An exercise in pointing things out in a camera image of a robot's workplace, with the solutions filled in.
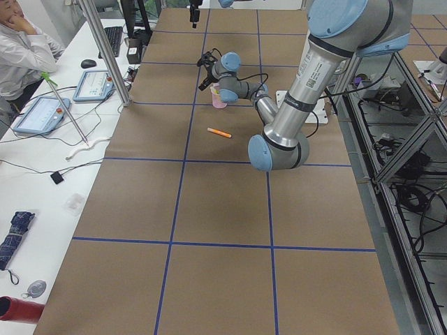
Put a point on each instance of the folded dark blue umbrella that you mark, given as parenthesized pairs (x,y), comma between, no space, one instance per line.
(19,225)

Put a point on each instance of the black keyboard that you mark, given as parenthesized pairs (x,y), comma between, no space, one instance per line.
(115,38)

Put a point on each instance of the pink mesh pen holder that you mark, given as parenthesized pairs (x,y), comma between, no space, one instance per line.
(216,98)

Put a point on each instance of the black computer mouse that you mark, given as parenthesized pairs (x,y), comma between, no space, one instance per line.
(88,63)

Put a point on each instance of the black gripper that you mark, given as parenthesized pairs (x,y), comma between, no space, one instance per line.
(194,14)
(210,72)

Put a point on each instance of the aluminium frame post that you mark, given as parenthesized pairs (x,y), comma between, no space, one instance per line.
(97,30)

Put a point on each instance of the black cardboard box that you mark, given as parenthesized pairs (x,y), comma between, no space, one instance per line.
(134,52)

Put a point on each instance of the near teach pendant tablet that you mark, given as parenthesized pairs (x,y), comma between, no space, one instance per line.
(41,117)

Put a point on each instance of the clear plastic bag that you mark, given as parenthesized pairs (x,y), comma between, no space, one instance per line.
(74,204)

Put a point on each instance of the far teach pendant tablet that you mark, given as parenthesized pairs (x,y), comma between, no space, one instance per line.
(94,86)

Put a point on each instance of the small black usb hub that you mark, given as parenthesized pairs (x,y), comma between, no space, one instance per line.
(57,177)

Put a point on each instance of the orange highlighter pen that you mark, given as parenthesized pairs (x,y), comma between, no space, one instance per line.
(220,133)

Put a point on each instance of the teach pendant tablet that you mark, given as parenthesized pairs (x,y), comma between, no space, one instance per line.
(41,117)
(94,86)

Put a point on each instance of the red cylinder bottle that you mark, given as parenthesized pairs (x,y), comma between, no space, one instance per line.
(18,310)

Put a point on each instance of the seated person white shirt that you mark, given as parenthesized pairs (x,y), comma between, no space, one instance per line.
(26,53)

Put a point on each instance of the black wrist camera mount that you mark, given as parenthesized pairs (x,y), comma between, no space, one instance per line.
(207,60)

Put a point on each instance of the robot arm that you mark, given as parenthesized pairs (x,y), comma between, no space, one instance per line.
(337,31)
(222,3)

